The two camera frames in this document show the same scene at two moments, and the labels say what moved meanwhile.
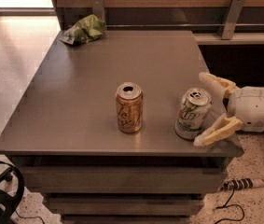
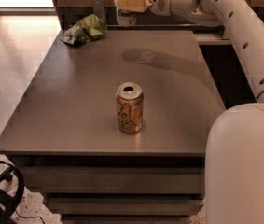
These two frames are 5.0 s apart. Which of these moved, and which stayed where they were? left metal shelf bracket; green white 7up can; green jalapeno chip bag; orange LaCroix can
Moved: green white 7up can
Stayed: green jalapeno chip bag; left metal shelf bracket; orange LaCroix can
